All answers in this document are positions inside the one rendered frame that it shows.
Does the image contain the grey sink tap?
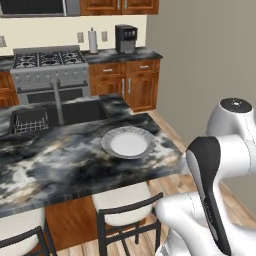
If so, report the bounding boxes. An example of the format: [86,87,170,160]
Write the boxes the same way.
[49,77,66,126]

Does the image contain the grey rimmed white plate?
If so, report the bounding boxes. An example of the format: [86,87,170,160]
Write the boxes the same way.
[101,125,157,160]

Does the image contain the white paper towel roll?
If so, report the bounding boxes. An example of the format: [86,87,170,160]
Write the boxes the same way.
[87,27,99,55]

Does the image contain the wooden wall cupboards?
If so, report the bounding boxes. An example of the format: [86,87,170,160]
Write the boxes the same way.
[79,0,160,16]

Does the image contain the stainless steel microwave oven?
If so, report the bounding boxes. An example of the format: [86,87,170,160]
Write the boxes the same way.
[0,0,81,18]

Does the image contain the dark kitchen sink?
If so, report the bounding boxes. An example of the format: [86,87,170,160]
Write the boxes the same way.
[46,98,110,127]

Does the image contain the stainless steel range cooker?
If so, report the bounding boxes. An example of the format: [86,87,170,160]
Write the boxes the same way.
[9,44,92,105]

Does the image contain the black coffee machine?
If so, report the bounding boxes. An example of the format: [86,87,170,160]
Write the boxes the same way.
[114,24,139,55]

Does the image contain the wire dish rack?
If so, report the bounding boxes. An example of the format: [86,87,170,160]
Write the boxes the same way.
[9,107,50,135]

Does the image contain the wooden base cupboards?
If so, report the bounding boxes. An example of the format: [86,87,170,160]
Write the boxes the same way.
[0,70,20,109]
[88,58,162,113]

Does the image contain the black framed cream stool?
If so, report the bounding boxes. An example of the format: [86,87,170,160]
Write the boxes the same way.
[91,181,164,256]
[0,207,58,256]

